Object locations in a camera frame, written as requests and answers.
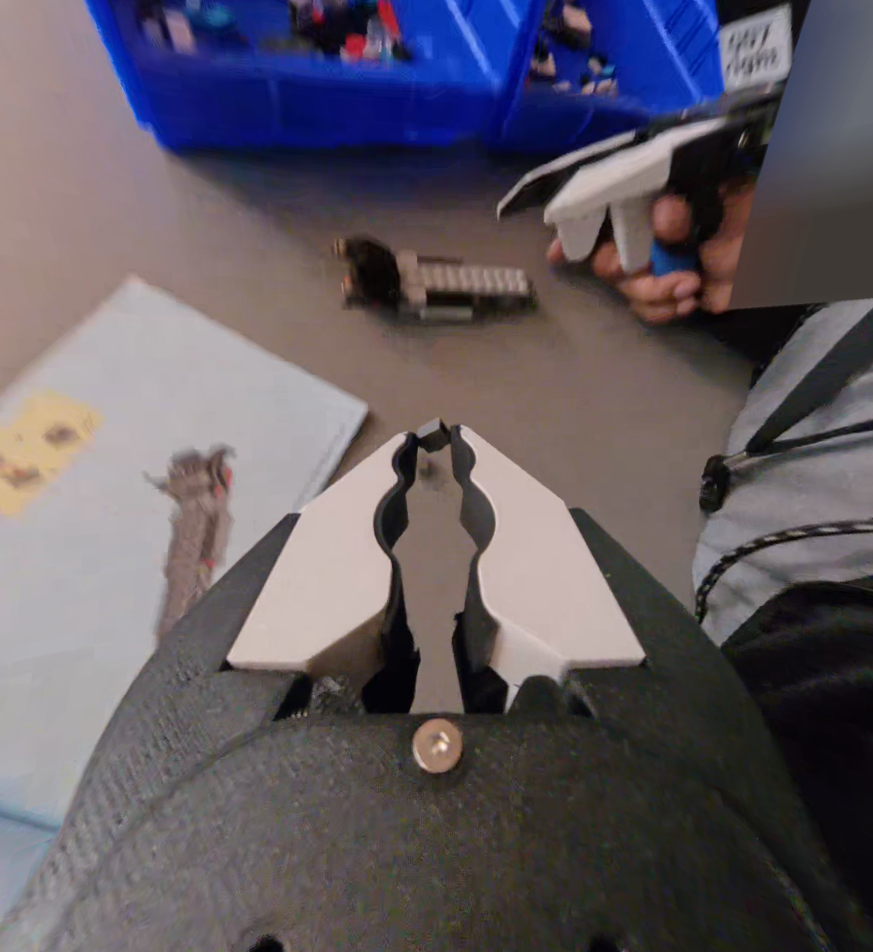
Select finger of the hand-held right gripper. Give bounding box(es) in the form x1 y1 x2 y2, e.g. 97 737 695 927
544 137 677 275
498 84 780 219

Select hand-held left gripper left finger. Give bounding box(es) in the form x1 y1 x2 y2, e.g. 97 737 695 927
226 431 421 711

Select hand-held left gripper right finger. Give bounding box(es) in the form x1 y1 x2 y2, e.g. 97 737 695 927
447 424 646 714

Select grey and black brick model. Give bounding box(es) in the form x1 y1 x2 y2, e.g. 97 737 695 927
334 234 539 325

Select person's right hand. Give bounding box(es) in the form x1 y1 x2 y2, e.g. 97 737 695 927
547 182 754 325

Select blue plastic bin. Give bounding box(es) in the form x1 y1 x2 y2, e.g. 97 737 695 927
492 0 728 153
83 0 549 153

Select pile of grey bricks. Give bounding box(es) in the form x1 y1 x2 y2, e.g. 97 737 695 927
529 0 622 98

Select pile of colourful bricks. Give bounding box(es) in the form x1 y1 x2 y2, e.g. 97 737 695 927
135 0 415 66

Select light blue instruction booklet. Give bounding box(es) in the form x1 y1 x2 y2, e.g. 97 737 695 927
0 274 369 952

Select grey jacket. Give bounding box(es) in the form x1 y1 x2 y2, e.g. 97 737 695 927
693 297 873 648

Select black pants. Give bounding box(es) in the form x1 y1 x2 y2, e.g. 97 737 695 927
719 569 873 952

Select black cord lock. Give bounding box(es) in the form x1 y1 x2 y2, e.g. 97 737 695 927
699 454 733 514

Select black strap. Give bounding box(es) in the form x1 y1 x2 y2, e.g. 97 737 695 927
745 297 873 456

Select black white speckled drawstring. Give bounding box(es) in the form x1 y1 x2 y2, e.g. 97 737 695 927
693 519 873 624

